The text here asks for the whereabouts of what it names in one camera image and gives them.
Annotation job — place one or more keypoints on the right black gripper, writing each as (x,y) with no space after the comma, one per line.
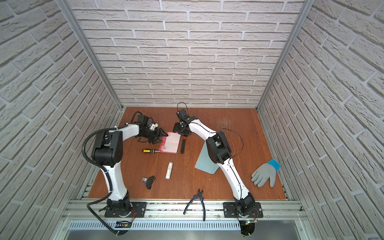
(177,128)

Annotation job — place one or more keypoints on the red black pipe wrench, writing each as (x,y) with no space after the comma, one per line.
(183,145)

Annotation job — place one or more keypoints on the white slotted cable duct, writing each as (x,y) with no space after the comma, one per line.
(142,225)

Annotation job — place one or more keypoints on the white glue stick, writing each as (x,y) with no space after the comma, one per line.
(169,170)

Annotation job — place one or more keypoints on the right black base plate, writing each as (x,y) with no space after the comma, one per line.
(235,210)

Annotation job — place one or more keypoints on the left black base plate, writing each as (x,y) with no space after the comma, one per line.
(127,211)

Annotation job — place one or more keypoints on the grey blue work glove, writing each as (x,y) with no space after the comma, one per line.
(267,171)

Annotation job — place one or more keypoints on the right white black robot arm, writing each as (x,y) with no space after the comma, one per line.
(220,154)

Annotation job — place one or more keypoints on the small black clip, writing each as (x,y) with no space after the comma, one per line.
(149,182)

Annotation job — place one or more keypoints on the aluminium frame rail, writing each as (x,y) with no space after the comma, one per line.
(162,209)

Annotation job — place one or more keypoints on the pink white letter card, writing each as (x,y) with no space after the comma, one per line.
(170,143)

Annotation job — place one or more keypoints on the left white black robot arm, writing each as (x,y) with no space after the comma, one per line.
(104,149)

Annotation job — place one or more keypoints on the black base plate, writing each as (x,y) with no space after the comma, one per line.
(127,211)
(235,210)

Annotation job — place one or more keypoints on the yellow black screwdriver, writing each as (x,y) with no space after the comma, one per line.
(151,151)

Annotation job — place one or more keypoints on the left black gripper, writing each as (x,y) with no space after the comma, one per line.
(159,133)

